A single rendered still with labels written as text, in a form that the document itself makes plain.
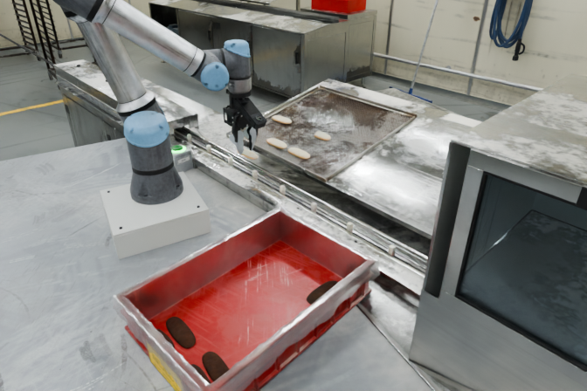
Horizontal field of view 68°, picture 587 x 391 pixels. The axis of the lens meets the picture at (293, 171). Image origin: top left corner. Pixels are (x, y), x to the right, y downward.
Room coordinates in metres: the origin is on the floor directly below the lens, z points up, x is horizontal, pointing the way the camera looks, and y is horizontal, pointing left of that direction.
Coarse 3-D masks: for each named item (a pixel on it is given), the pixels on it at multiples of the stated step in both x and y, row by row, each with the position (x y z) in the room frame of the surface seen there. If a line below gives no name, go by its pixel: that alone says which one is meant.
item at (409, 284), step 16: (64, 80) 2.41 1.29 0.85; (112, 112) 1.93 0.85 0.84; (176, 144) 1.53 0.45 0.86; (208, 160) 1.39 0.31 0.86; (224, 176) 1.27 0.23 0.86; (240, 176) 1.27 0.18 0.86; (240, 192) 1.21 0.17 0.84; (256, 192) 1.17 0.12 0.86; (272, 192) 1.17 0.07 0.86; (272, 208) 1.09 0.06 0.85; (288, 208) 1.08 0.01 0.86; (320, 224) 0.99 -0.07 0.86; (352, 240) 0.92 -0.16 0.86; (384, 256) 0.86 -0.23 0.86; (384, 272) 0.80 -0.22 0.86; (400, 272) 0.80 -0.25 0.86; (400, 288) 0.76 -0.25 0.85; (416, 288) 0.75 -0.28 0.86; (416, 304) 0.73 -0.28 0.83
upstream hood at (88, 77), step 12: (84, 60) 2.60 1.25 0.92; (60, 72) 2.44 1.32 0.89; (72, 72) 2.33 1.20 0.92; (84, 72) 2.33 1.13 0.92; (96, 72) 2.33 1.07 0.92; (84, 84) 2.16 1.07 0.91; (96, 84) 2.12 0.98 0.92; (96, 96) 2.07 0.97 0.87; (108, 96) 1.94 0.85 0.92; (156, 96) 1.93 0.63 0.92; (168, 108) 1.77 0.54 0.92; (180, 108) 1.77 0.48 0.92; (168, 120) 1.63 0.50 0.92; (180, 120) 1.66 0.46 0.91; (192, 120) 1.70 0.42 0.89
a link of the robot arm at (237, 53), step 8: (232, 40) 1.35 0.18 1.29; (240, 40) 1.35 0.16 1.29; (224, 48) 1.32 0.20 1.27; (232, 48) 1.30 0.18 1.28; (240, 48) 1.31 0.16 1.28; (248, 48) 1.33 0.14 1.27; (224, 56) 1.30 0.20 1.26; (232, 56) 1.30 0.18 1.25; (240, 56) 1.30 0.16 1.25; (248, 56) 1.32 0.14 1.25; (232, 64) 1.30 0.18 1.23; (240, 64) 1.30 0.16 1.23; (248, 64) 1.32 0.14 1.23; (232, 72) 1.30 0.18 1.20; (240, 72) 1.30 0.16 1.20; (248, 72) 1.32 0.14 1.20
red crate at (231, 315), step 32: (256, 256) 0.91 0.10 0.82; (288, 256) 0.91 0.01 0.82; (224, 288) 0.79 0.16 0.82; (256, 288) 0.79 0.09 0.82; (288, 288) 0.79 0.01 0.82; (160, 320) 0.69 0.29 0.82; (192, 320) 0.69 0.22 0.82; (224, 320) 0.69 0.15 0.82; (256, 320) 0.69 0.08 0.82; (288, 320) 0.69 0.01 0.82; (192, 352) 0.60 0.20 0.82; (224, 352) 0.60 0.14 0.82; (288, 352) 0.58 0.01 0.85; (256, 384) 0.51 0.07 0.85
